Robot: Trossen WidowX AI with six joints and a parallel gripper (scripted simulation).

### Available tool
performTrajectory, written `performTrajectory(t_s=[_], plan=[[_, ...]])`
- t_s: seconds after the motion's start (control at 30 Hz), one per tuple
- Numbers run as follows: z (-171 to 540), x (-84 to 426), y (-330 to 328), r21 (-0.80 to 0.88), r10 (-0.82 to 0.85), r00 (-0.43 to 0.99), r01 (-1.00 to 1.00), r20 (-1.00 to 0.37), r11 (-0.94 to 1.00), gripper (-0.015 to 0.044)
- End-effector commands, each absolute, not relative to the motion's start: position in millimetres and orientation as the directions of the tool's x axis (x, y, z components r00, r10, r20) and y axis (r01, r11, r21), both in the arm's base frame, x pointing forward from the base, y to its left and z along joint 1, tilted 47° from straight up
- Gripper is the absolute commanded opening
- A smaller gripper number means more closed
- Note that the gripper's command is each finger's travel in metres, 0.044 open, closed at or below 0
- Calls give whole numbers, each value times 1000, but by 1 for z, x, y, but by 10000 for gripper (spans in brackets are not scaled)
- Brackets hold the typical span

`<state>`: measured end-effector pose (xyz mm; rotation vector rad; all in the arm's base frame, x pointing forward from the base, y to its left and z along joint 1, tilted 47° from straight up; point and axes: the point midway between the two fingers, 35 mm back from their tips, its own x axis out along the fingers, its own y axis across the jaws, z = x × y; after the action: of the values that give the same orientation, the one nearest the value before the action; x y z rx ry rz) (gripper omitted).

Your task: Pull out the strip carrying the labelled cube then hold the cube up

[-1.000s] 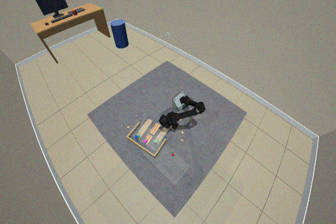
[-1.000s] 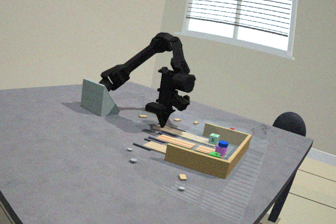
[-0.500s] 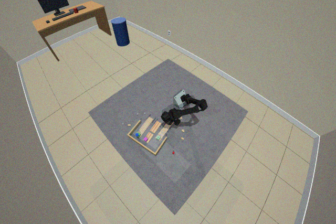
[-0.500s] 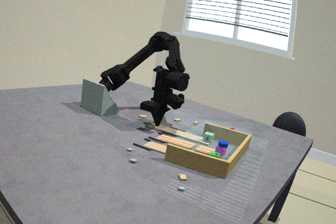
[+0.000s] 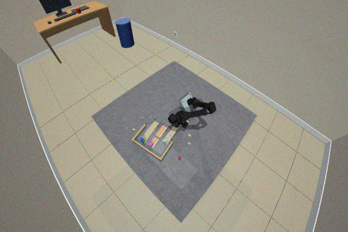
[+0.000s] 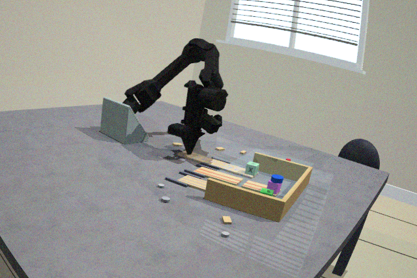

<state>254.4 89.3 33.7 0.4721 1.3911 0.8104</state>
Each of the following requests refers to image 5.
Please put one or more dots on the tan open-top box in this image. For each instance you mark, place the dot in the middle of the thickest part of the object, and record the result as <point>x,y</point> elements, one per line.
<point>154,142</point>

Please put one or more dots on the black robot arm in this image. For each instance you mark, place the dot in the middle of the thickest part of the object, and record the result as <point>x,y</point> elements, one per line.
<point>182,116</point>

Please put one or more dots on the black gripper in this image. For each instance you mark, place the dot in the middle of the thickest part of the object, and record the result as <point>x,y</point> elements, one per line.
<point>184,125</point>

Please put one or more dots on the pale yellow flat strip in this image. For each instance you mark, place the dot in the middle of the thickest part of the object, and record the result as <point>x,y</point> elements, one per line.
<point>154,125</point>

